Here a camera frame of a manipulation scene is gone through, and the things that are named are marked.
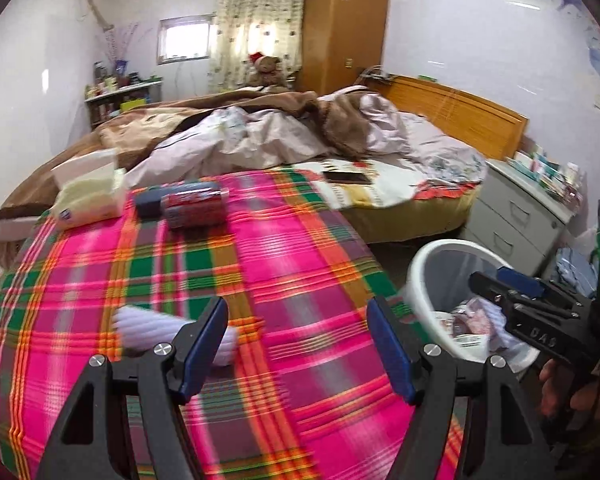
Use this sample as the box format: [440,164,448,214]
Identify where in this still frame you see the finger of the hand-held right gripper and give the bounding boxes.
[469,272,576,318]
[496,266,581,307]

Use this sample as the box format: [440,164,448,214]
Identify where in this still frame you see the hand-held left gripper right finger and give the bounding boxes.
[366,295,551,480]

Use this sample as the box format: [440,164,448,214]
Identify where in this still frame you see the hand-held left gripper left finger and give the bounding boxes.
[36,296,229,480]

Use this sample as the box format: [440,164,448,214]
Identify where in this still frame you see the white plastic trash bin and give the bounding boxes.
[405,240,541,373]

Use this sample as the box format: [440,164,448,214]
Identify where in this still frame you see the person's right hand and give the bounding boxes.
[539,360,600,418]

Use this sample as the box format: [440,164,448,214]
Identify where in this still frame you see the clear plastic bin liner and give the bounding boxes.
[425,252,511,311]

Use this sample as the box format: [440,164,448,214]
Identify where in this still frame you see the light blue cloth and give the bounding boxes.
[555,247,598,296]

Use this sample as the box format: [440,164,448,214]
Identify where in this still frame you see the grey drawer nightstand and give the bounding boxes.
[462,159,576,276]

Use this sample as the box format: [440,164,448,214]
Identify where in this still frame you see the white plastic bag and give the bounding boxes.
[577,227,600,256]

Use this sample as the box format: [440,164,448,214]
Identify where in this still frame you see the pink green plaid tablecloth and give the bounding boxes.
[0,169,461,480]

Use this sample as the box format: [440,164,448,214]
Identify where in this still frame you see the row of small boxes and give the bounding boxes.
[507,142,586,206]

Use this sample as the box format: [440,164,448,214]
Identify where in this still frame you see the red soda can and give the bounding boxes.
[161,185,231,231]

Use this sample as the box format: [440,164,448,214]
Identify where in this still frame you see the floral bed sheet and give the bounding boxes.
[292,157,486,246]

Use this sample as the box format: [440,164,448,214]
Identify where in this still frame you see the floral pink pillow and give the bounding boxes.
[400,112,488,186]

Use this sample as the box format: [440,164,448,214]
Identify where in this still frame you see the wooden bed headboard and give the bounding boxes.
[382,75,529,161]

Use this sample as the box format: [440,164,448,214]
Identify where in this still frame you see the black smartphone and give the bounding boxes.
[322,170,372,185]

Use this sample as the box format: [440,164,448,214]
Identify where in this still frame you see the pale yellow tissue pack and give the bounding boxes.
[50,149,128,231]

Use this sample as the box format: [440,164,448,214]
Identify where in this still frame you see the wooden bed with blankets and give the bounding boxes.
[0,91,381,261]

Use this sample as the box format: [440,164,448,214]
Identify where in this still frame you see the cluttered storage shelf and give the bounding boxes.
[84,76,163,128]

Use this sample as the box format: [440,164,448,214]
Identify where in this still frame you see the brown teddy bear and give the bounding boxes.
[245,52,288,92]

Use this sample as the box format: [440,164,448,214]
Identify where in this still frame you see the wooden wardrobe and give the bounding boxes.
[297,0,392,96]

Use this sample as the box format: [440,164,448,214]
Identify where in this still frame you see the small window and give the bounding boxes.
[157,14,216,65]

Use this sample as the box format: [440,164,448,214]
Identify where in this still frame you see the decorative dry branches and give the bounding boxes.
[102,22,141,68]

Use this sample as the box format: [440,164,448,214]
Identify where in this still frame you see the patterned window curtain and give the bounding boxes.
[207,0,306,92]

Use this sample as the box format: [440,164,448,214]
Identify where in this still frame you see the power strip with cables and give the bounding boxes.
[360,67,396,83]

